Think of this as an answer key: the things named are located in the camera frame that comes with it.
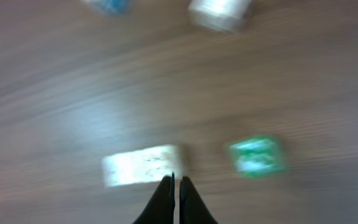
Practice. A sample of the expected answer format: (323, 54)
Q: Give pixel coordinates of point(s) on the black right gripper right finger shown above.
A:
(192, 208)

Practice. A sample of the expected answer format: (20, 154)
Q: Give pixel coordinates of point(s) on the white block red Y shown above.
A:
(221, 15)

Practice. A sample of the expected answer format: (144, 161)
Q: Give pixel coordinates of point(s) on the white block green top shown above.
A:
(257, 156)

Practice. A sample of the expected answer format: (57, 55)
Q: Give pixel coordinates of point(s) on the white block red 6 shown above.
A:
(143, 166)

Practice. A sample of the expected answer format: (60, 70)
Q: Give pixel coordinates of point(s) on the white block left edge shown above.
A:
(109, 7)

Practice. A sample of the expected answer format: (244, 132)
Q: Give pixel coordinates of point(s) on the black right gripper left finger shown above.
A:
(160, 208)

